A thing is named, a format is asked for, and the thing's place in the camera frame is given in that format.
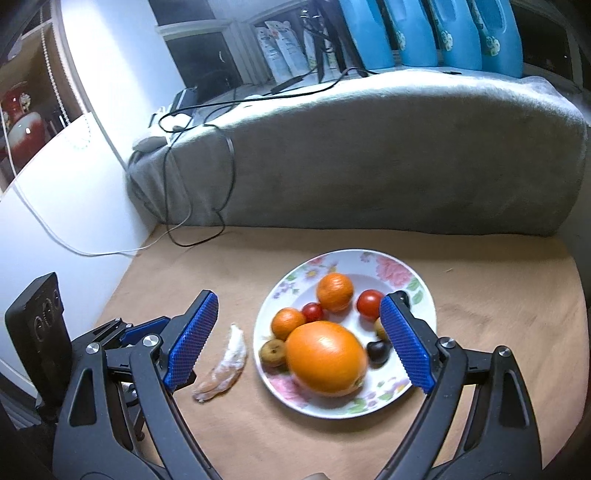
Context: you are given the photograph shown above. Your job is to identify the large brown longan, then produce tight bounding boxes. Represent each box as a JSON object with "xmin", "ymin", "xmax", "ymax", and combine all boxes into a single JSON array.
[{"xmin": 259, "ymin": 338, "xmax": 287, "ymax": 367}]

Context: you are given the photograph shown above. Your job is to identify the small mandarin orange with stem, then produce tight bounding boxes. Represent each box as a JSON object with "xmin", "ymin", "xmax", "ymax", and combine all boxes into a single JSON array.
[{"xmin": 270, "ymin": 307, "xmax": 307, "ymax": 340}]

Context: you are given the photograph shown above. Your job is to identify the white cable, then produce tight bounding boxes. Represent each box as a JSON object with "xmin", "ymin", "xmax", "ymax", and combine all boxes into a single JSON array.
[{"xmin": 13, "ymin": 178, "xmax": 192, "ymax": 257}]

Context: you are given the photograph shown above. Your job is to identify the black tripod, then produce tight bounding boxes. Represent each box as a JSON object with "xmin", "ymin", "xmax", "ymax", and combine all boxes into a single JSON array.
[{"xmin": 300, "ymin": 7, "xmax": 366, "ymax": 84}]

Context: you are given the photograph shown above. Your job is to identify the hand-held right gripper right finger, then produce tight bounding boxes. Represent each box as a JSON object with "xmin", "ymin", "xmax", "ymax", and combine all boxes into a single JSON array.
[{"xmin": 374, "ymin": 291, "xmax": 542, "ymax": 480}]

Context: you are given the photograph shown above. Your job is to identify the white framed cabinet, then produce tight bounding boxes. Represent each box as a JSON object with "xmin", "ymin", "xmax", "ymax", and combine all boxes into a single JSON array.
[{"xmin": 154, "ymin": 0, "xmax": 345, "ymax": 95}]

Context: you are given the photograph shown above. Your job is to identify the big orange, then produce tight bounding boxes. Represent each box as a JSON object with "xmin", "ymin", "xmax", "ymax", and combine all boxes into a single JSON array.
[{"xmin": 285, "ymin": 321, "xmax": 369, "ymax": 398}]

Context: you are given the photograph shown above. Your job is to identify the black cable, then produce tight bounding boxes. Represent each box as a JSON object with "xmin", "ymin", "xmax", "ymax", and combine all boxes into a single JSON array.
[{"xmin": 158, "ymin": 67, "xmax": 370, "ymax": 247}]

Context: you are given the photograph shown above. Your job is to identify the white bead chain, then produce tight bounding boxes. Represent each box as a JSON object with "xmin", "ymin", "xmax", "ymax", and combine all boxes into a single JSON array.
[{"xmin": 39, "ymin": 0, "xmax": 89, "ymax": 149}]

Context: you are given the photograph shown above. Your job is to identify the small black box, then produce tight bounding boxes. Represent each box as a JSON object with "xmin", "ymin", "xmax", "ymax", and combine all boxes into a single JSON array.
[{"xmin": 173, "ymin": 88, "xmax": 200, "ymax": 114}]

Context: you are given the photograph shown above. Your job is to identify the blue detergent bottle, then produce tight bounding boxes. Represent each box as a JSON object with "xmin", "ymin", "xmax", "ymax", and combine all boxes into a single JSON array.
[
  {"xmin": 383, "ymin": 0, "xmax": 439, "ymax": 68},
  {"xmin": 339, "ymin": 0, "xmax": 395, "ymax": 70},
  {"xmin": 427, "ymin": 0, "xmax": 485, "ymax": 70},
  {"xmin": 471, "ymin": 0, "xmax": 525, "ymax": 77}
]

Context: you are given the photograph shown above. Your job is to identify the red vase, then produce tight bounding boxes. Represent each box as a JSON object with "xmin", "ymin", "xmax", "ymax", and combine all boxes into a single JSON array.
[{"xmin": 0, "ymin": 82, "xmax": 46, "ymax": 160}]

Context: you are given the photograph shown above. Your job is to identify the white floral plate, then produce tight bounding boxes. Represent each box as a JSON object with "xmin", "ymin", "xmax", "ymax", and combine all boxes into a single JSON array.
[{"xmin": 253, "ymin": 249, "xmax": 437, "ymax": 420}]

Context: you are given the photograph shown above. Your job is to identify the white pouch packet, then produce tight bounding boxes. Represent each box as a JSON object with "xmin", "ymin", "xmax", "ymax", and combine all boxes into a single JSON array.
[
  {"xmin": 271, "ymin": 22, "xmax": 309, "ymax": 77},
  {"xmin": 255, "ymin": 27, "xmax": 288, "ymax": 82}
]

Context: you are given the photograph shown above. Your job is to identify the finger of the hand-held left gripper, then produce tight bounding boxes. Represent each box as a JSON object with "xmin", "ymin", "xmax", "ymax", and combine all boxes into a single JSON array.
[
  {"xmin": 108, "ymin": 364, "xmax": 146, "ymax": 444},
  {"xmin": 69, "ymin": 316, "xmax": 172, "ymax": 352}
]

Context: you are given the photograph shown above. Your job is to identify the large mandarin orange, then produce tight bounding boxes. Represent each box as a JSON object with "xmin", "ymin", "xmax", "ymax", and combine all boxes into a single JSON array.
[{"xmin": 317, "ymin": 272, "xmax": 355, "ymax": 313}]

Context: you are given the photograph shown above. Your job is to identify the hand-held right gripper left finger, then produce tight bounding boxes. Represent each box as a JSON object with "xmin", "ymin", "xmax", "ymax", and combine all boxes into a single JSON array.
[{"xmin": 52, "ymin": 289, "xmax": 222, "ymax": 480}]

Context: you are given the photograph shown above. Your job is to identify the large red tomato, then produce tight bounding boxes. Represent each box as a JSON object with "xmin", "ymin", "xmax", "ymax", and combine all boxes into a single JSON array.
[{"xmin": 356, "ymin": 289, "xmax": 385, "ymax": 321}]

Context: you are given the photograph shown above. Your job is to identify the grey blanket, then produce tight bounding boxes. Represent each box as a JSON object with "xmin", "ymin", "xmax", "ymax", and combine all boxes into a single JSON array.
[{"xmin": 126, "ymin": 69, "xmax": 588, "ymax": 238}]

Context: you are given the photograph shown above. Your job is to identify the peeled pomelo segment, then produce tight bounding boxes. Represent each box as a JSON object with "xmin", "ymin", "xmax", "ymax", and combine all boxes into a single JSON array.
[{"xmin": 191, "ymin": 324, "xmax": 249, "ymax": 404}]

